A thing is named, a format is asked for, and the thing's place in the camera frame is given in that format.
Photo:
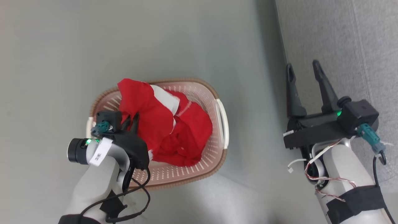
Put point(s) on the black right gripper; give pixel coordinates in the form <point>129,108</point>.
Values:
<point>314,133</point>

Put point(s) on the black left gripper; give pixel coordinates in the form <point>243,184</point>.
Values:
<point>136,149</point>

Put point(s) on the red and white garment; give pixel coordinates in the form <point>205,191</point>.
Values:
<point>186,133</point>

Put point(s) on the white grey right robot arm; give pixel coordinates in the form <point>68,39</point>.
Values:
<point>342,168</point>

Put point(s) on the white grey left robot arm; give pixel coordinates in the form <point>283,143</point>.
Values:
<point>93,186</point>

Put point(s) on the cream perforated laundry basket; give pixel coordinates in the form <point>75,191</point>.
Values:
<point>186,90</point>

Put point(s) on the white paper label tag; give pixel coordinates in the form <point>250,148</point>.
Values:
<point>100,154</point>

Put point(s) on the grey fabric sofa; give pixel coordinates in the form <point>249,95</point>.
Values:
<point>342,31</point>

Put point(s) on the black tape patch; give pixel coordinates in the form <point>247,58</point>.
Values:
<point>112,205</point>

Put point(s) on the black tape band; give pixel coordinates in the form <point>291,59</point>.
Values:
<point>357,199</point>

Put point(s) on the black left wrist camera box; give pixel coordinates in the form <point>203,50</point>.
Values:
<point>108,117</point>

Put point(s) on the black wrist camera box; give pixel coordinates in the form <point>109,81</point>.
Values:
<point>360,113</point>
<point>108,117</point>

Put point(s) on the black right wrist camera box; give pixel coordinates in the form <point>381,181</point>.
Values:
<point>360,113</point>

